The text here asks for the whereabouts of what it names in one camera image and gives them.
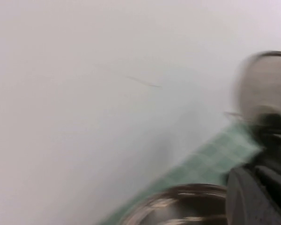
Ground steel pot lid black knob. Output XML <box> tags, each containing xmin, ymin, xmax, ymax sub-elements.
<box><xmin>230</xmin><ymin>51</ymin><xmax>281</xmax><ymax>143</ymax></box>

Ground stainless steel pot black handles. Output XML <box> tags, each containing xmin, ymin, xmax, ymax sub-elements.
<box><xmin>120</xmin><ymin>183</ymin><xmax>228</xmax><ymax>225</ymax></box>

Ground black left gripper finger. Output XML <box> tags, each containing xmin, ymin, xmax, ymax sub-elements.
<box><xmin>224</xmin><ymin>163</ymin><xmax>281</xmax><ymax>225</ymax></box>

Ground green checkered tablecloth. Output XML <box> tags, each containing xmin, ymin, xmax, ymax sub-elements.
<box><xmin>96</xmin><ymin>121</ymin><xmax>264</xmax><ymax>225</ymax></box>

